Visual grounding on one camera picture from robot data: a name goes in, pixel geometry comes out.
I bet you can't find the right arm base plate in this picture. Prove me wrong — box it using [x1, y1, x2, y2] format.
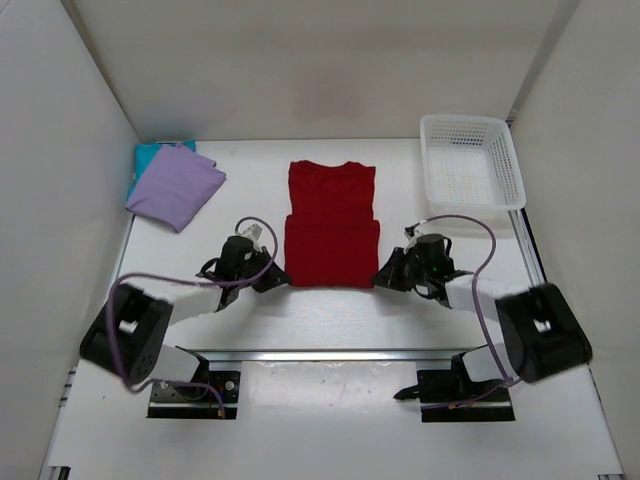
[417, 369, 516, 423]

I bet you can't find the white plastic basket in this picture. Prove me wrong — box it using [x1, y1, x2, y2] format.
[420, 114, 526, 221]

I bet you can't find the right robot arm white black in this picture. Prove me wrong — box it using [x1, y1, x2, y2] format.
[372, 233, 593, 408]

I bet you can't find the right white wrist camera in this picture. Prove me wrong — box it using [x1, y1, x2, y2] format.
[404, 222, 427, 251]

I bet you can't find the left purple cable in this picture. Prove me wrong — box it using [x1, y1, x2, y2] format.
[109, 216, 279, 419]

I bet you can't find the red t shirt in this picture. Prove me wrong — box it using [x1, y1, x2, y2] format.
[284, 160, 381, 289]

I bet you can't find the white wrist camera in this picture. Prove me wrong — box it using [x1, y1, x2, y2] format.
[235, 223, 263, 243]
[404, 222, 427, 251]

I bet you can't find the purple t shirt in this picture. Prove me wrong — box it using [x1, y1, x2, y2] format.
[125, 144, 227, 233]

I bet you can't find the teal t shirt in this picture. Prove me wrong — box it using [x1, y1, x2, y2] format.
[127, 140, 196, 197]

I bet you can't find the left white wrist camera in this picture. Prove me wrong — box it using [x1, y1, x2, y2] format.
[235, 223, 263, 243]

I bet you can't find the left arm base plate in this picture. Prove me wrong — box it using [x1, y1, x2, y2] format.
[147, 362, 241, 420]

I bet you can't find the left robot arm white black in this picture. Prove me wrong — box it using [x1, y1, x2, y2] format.
[79, 235, 292, 394]

